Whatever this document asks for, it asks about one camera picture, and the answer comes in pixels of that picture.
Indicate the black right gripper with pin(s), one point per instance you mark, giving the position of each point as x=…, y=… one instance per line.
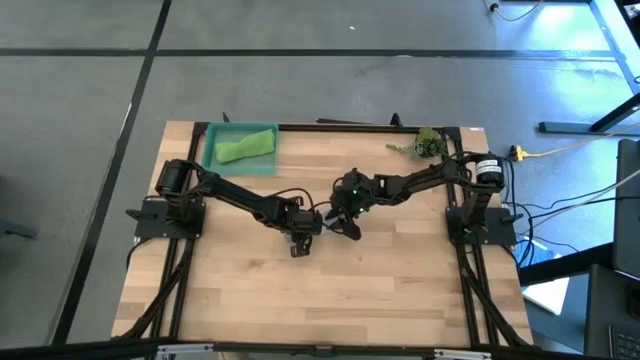
x=355, y=195

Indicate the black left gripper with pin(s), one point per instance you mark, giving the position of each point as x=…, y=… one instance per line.
x=306, y=222

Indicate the green microfiber towel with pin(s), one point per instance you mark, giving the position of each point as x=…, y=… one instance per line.
x=245, y=146

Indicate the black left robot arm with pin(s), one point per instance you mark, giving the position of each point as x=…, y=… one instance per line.
x=240, y=195

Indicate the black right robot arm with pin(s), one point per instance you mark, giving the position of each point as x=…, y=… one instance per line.
x=430, y=175

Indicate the teal translucent plastic basket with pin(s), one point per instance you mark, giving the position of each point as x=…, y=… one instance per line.
x=225, y=168

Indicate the artificial green plant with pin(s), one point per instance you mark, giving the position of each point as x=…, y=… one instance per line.
x=429, y=142

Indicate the white paper sheet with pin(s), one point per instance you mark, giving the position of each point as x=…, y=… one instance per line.
x=547, y=295

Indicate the black desk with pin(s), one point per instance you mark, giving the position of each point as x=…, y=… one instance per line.
x=600, y=300

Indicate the black keyboard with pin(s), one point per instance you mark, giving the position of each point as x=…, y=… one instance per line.
x=625, y=345

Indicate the black aluminium table frame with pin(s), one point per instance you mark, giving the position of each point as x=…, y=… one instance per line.
x=350, y=128

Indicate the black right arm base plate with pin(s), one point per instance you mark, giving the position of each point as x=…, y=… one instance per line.
x=500, y=232

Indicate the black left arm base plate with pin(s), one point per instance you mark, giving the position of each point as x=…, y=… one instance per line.
x=150, y=227

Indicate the silver metal bracket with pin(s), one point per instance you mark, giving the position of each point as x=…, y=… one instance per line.
x=462, y=354
x=185, y=348

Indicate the black desk leg frame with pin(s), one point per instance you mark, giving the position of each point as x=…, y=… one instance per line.
x=565, y=127

